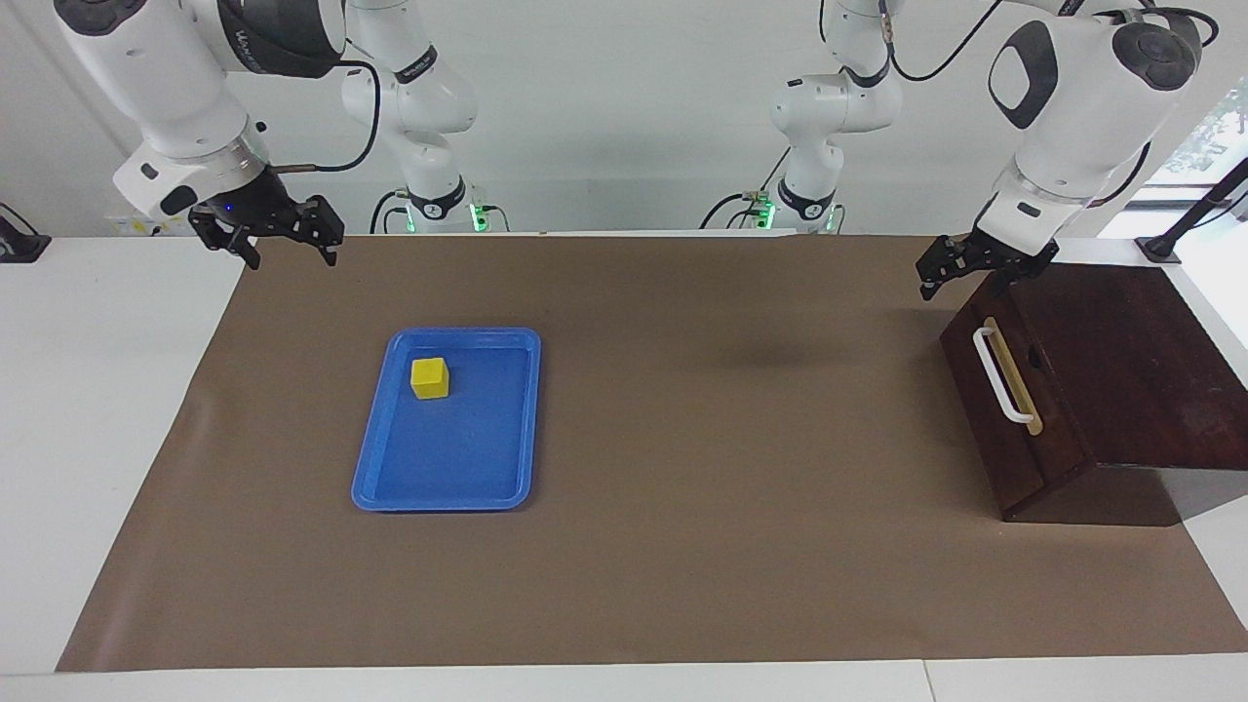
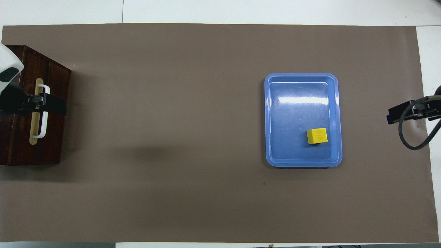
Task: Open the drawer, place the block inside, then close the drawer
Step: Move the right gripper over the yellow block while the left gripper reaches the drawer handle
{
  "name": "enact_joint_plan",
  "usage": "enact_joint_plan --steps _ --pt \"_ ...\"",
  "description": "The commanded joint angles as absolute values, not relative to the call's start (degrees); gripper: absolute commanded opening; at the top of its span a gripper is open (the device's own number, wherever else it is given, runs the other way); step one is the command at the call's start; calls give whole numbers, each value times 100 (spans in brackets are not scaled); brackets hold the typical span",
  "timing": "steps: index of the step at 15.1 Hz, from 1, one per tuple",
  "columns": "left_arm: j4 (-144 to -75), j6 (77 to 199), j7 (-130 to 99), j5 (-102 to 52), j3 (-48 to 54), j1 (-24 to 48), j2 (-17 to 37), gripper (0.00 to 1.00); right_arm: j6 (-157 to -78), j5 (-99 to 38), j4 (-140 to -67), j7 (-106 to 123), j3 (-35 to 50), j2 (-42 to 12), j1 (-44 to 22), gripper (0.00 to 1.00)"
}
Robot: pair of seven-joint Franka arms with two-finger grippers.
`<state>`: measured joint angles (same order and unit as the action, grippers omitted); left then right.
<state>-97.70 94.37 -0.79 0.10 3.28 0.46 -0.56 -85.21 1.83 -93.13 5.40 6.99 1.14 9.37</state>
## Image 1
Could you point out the yellow cube block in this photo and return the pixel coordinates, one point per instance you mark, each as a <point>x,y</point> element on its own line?
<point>430,378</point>

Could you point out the white wall outlet box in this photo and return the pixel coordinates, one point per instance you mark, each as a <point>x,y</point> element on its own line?
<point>146,224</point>

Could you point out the brown table mat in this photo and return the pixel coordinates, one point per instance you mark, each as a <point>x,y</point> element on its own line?
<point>682,536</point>

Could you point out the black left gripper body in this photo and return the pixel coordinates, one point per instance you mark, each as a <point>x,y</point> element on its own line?
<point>1009,258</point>

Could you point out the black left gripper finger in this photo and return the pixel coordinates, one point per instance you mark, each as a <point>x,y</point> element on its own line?
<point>938,265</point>
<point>1001,285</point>

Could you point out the dark wooden cabinet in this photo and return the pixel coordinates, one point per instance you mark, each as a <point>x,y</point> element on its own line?
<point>1141,361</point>

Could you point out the blue plastic tray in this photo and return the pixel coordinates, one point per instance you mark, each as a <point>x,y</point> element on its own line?
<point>458,458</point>

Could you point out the black clamp base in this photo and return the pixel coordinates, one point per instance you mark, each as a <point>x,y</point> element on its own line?
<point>21,244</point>

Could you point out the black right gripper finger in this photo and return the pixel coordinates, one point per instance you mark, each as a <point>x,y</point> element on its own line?
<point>249,249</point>
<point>331,229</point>

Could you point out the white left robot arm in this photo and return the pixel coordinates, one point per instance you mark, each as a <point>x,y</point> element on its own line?
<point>1072,97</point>

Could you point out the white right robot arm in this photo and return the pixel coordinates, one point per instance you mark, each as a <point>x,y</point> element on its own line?
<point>185,88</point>

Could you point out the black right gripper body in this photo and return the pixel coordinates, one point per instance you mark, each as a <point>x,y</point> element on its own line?
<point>255,210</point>

